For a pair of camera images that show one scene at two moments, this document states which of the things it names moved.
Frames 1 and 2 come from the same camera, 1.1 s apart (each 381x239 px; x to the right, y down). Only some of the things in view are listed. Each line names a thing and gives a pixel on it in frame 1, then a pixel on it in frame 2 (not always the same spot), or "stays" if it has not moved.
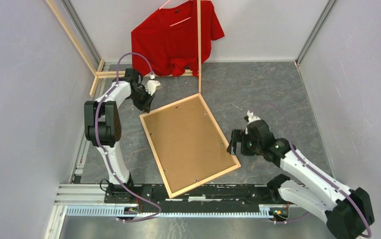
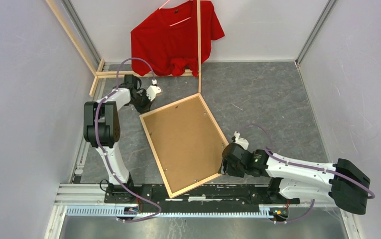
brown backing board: (189, 146) stays
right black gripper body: (248, 147) -> (237, 170)
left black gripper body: (142, 98) stays
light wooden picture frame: (172, 195) stays
